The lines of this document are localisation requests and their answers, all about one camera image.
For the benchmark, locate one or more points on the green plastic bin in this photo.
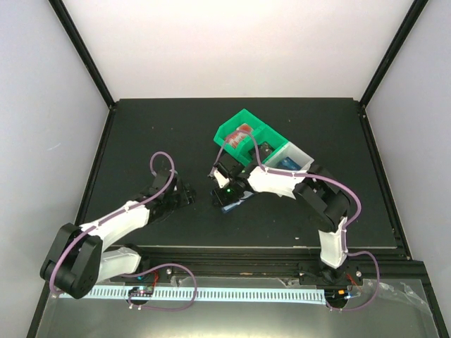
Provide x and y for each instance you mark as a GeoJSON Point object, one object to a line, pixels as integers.
{"type": "Point", "coordinates": [265, 133]}
{"type": "Point", "coordinates": [242, 152]}

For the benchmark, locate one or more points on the green plastic bin middle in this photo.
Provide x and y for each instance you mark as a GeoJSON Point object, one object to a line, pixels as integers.
{"type": "Point", "coordinates": [265, 133]}

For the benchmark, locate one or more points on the white slotted cable duct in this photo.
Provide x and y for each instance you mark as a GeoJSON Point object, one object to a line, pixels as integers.
{"type": "Point", "coordinates": [211, 294]}

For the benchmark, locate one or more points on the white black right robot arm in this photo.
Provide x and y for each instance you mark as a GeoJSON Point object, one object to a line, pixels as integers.
{"type": "Point", "coordinates": [327, 204]}

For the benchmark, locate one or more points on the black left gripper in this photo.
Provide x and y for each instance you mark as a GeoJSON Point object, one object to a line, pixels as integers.
{"type": "Point", "coordinates": [187, 196]}

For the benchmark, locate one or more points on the green plastic bin left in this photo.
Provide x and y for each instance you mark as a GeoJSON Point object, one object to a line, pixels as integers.
{"type": "Point", "coordinates": [242, 152]}

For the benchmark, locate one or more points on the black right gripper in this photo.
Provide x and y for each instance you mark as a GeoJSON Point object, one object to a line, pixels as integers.
{"type": "Point", "coordinates": [222, 199]}

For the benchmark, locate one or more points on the blue card stack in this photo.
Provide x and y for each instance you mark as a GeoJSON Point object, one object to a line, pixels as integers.
{"type": "Point", "coordinates": [288, 164]}

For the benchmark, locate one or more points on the clear plastic bin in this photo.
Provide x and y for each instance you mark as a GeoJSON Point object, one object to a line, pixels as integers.
{"type": "Point", "coordinates": [295, 153]}

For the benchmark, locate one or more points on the left frame post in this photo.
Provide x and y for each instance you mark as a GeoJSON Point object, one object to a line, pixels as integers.
{"type": "Point", "coordinates": [77, 41]}

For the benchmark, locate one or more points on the red white card stack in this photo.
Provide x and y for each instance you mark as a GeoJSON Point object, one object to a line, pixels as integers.
{"type": "Point", "coordinates": [239, 135]}

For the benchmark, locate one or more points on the right frame post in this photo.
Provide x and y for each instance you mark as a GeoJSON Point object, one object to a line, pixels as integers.
{"type": "Point", "coordinates": [406, 26]}

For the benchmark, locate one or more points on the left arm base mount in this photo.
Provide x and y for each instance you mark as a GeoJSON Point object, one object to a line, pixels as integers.
{"type": "Point", "coordinates": [147, 272]}

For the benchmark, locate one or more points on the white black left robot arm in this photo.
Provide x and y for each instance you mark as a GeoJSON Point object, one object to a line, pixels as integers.
{"type": "Point", "coordinates": [80, 255]}

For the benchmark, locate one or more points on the blue leather card holder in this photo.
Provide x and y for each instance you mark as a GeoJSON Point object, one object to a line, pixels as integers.
{"type": "Point", "coordinates": [241, 200]}

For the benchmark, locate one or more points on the black aluminium frame rail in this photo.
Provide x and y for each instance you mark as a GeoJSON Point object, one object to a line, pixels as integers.
{"type": "Point", "coordinates": [276, 264]}

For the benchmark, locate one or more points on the small circuit board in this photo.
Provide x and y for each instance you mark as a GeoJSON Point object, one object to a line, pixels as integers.
{"type": "Point", "coordinates": [141, 291]}

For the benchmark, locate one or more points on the frame post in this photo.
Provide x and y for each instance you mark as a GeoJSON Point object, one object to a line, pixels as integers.
{"type": "Point", "coordinates": [406, 26]}
{"type": "Point", "coordinates": [77, 41]}

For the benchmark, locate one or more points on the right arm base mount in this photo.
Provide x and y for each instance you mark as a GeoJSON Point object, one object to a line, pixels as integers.
{"type": "Point", "coordinates": [322, 275]}

